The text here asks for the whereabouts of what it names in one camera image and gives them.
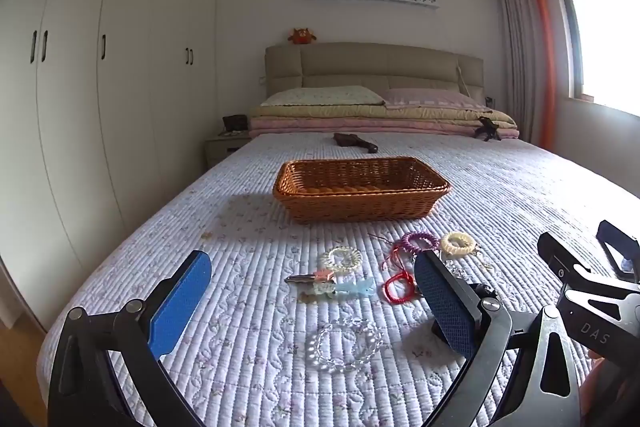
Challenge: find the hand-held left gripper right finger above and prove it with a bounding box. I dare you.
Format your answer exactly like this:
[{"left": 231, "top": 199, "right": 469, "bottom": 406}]
[{"left": 413, "top": 250, "right": 583, "bottom": 427}]

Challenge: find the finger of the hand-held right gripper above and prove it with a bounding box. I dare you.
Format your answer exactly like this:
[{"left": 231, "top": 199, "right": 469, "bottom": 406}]
[
  {"left": 596, "top": 220, "right": 640, "bottom": 280},
  {"left": 537, "top": 232, "right": 603, "bottom": 290}
]

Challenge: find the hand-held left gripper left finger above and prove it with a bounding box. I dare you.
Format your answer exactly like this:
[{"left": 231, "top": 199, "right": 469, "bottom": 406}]
[{"left": 47, "top": 250, "right": 213, "bottom": 427}]

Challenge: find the silver chain jewelry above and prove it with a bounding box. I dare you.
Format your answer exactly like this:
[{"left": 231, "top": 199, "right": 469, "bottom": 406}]
[{"left": 442, "top": 253, "right": 493, "bottom": 283}]

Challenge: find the black hair tie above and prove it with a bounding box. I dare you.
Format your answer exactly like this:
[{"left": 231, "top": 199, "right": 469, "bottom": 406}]
[{"left": 467, "top": 283, "right": 497, "bottom": 303}]

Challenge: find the cream spiral hair tie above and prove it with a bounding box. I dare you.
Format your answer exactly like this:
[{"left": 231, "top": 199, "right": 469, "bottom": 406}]
[{"left": 440, "top": 232, "right": 481, "bottom": 257}]

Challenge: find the red braided bracelet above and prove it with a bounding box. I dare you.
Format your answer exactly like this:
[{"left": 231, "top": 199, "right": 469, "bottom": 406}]
[{"left": 382, "top": 273, "right": 418, "bottom": 306}]

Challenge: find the purple spiral hair tie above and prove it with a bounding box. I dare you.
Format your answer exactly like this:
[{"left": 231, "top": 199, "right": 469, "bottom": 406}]
[{"left": 400, "top": 232, "right": 440, "bottom": 254}]

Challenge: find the light blue bow hair clip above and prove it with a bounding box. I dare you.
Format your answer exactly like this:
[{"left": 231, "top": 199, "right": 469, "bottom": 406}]
[{"left": 312, "top": 278, "right": 377, "bottom": 301}]

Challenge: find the metal hair clip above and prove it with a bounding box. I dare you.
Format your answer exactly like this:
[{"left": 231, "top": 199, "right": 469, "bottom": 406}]
[{"left": 284, "top": 271, "right": 335, "bottom": 286}]

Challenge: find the brown wicker basket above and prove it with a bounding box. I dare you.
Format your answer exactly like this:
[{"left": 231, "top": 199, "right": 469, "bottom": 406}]
[{"left": 272, "top": 156, "right": 453, "bottom": 224}]

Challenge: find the clear bead bracelet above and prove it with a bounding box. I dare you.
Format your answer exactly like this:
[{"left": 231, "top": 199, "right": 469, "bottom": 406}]
[{"left": 305, "top": 319, "right": 383, "bottom": 373}]

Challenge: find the person's right hand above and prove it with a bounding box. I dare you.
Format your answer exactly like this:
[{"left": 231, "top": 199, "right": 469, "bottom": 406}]
[{"left": 584, "top": 347, "right": 615, "bottom": 408}]

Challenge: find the white floral bed quilt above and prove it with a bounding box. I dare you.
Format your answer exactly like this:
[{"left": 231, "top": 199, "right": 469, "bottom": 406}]
[{"left": 37, "top": 133, "right": 640, "bottom": 427}]

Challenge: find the small black tripod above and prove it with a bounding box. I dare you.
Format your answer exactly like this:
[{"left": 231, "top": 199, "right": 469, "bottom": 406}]
[{"left": 475, "top": 116, "right": 501, "bottom": 142}]

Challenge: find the beige nightstand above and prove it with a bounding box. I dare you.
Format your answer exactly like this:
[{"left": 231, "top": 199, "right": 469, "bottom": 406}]
[{"left": 204, "top": 132, "right": 253, "bottom": 170}]

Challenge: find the dark brown object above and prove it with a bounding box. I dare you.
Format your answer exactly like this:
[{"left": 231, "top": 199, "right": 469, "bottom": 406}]
[{"left": 333, "top": 132, "right": 379, "bottom": 154}]

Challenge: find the folded pink blanket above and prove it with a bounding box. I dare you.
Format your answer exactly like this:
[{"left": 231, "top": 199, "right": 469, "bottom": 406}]
[{"left": 248, "top": 117, "right": 521, "bottom": 139}]

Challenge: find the orange curtain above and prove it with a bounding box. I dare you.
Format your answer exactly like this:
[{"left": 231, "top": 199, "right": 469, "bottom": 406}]
[{"left": 515, "top": 0, "right": 557, "bottom": 152}]

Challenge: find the pink striped pillow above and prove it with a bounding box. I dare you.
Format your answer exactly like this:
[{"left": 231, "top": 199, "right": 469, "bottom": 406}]
[{"left": 382, "top": 88, "right": 493, "bottom": 112}]

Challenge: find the window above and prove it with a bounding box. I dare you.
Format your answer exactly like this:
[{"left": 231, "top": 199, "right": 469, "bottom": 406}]
[{"left": 549, "top": 0, "right": 640, "bottom": 118}]

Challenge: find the white wardrobe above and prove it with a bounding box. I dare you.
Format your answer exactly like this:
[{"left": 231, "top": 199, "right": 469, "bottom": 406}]
[{"left": 0, "top": 0, "right": 221, "bottom": 333}]

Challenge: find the grey curtain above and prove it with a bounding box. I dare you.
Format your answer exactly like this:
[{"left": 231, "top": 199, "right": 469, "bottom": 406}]
[{"left": 482, "top": 0, "right": 543, "bottom": 145}]

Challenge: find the folded beige blanket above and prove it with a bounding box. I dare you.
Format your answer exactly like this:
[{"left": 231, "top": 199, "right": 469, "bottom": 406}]
[{"left": 248, "top": 104, "right": 517, "bottom": 128}]

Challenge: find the cream floral pillow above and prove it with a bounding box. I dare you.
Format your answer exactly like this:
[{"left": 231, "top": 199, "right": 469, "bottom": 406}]
[{"left": 260, "top": 86, "right": 386, "bottom": 108}]

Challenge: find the beige padded headboard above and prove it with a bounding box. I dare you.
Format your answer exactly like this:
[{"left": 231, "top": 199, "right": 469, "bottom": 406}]
[{"left": 264, "top": 42, "right": 485, "bottom": 108}]

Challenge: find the brown plush toy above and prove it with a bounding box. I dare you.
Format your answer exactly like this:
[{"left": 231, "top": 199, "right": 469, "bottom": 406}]
[{"left": 287, "top": 27, "right": 317, "bottom": 46}]

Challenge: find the thin red cord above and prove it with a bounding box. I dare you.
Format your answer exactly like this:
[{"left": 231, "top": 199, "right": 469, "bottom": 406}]
[{"left": 367, "top": 234, "right": 416, "bottom": 273}]

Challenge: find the white cable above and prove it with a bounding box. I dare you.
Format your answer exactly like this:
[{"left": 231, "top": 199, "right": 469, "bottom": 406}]
[{"left": 456, "top": 61, "right": 474, "bottom": 98}]

